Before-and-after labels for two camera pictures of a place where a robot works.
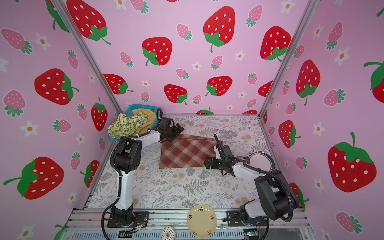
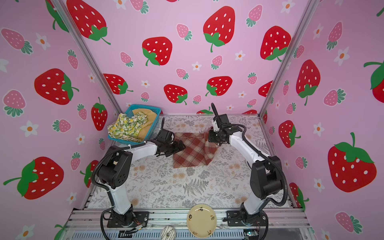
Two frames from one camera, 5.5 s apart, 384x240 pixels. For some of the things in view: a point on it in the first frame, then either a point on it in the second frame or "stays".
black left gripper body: [173, 132] to [173, 148]
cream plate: [201, 221] stays
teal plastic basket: [129, 112] stays
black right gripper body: [216, 163] to [214, 135]
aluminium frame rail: [89, 224] stays
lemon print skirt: [126, 126] stays
